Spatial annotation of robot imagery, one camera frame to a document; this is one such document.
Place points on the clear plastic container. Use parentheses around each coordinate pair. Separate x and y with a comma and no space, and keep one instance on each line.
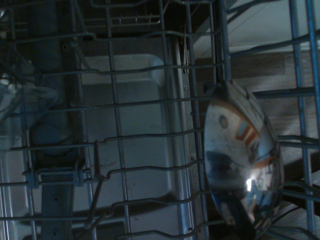
(22,95)

